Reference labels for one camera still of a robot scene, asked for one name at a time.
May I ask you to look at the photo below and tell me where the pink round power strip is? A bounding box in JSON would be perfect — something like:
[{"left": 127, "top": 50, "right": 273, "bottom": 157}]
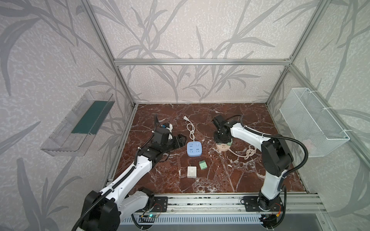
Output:
[{"left": 216, "top": 142, "right": 232, "bottom": 152}]

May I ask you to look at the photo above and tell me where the blue square power strip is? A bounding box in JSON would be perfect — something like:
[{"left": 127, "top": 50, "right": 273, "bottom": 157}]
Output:
[{"left": 187, "top": 141, "right": 202, "bottom": 157}]

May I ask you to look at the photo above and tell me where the white plug adapter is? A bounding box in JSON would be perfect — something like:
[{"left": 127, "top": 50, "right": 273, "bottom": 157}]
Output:
[{"left": 187, "top": 166, "right": 197, "bottom": 178}]

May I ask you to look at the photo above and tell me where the light green plug adapter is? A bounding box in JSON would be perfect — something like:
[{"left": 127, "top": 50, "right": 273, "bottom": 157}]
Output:
[{"left": 199, "top": 160, "right": 208, "bottom": 170}]

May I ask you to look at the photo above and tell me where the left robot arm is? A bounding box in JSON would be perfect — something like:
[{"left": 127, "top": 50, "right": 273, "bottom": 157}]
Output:
[{"left": 72, "top": 128, "right": 187, "bottom": 231}]

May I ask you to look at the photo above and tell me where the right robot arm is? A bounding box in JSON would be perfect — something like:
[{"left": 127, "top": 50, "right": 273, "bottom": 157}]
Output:
[{"left": 212, "top": 115, "right": 309, "bottom": 211}]

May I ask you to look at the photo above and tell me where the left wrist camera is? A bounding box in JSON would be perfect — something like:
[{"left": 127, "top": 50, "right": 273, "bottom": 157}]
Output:
[{"left": 160, "top": 123, "right": 172, "bottom": 135}]

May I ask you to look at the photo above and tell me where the white power strip cable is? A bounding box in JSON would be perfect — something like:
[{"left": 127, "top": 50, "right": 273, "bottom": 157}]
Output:
[{"left": 182, "top": 115, "right": 196, "bottom": 142}]

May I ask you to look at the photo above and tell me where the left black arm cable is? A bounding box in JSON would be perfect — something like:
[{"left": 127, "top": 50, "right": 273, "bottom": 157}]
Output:
[{"left": 70, "top": 115, "right": 164, "bottom": 231}]

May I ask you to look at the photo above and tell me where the pink power strip cable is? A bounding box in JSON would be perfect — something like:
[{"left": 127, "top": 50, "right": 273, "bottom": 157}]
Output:
[{"left": 229, "top": 144, "right": 257, "bottom": 160}]

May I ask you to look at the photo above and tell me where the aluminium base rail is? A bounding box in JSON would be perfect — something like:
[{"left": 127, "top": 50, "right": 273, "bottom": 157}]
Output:
[{"left": 155, "top": 193, "right": 327, "bottom": 215}]

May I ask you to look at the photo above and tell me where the white wire mesh basket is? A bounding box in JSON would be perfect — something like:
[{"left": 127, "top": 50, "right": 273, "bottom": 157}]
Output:
[{"left": 280, "top": 88, "right": 350, "bottom": 157}]

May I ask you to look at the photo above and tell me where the clear plastic wall bin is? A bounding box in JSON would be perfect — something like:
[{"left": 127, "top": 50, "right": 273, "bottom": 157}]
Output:
[{"left": 40, "top": 90, "right": 115, "bottom": 157}]

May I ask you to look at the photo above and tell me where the aluminium frame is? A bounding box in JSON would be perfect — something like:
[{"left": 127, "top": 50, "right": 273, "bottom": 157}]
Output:
[{"left": 82, "top": 1, "right": 370, "bottom": 219}]

